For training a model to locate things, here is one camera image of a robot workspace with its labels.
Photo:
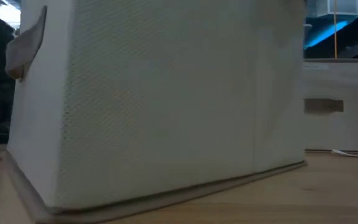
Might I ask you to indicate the white paper slip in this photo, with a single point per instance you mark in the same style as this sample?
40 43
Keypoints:
348 153

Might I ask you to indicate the pale translucent box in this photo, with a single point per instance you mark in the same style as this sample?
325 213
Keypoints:
334 7

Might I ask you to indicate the thin yellow pole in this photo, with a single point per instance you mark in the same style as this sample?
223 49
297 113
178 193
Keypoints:
335 37

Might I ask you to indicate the beige fabric storage bin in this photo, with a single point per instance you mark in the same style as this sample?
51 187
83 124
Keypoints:
337 130
166 109

